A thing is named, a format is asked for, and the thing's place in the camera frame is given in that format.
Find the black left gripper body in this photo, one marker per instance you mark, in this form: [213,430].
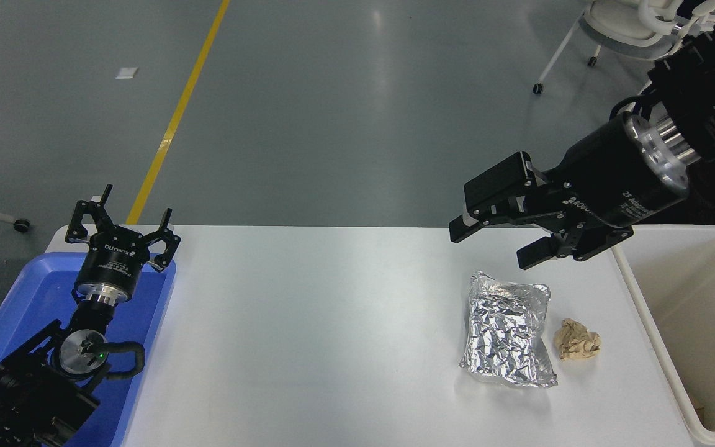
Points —
[112,257]

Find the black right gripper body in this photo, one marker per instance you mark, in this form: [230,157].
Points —
[606,186]

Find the silver foil tray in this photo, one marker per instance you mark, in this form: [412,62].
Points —
[506,329]

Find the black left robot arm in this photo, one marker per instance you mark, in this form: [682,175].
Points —
[35,391]

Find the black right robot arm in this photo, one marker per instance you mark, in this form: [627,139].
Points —
[699,81]

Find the blue plastic tray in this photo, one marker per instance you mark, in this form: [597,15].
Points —
[28,298]

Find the crumpled tan paper ball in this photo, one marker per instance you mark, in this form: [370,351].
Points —
[576,341]

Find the small white paper scrap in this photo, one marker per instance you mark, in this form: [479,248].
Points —
[126,72]

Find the white office chair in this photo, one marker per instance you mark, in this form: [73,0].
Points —
[618,25]

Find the large pale plastic bin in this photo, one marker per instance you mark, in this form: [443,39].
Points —
[705,323]

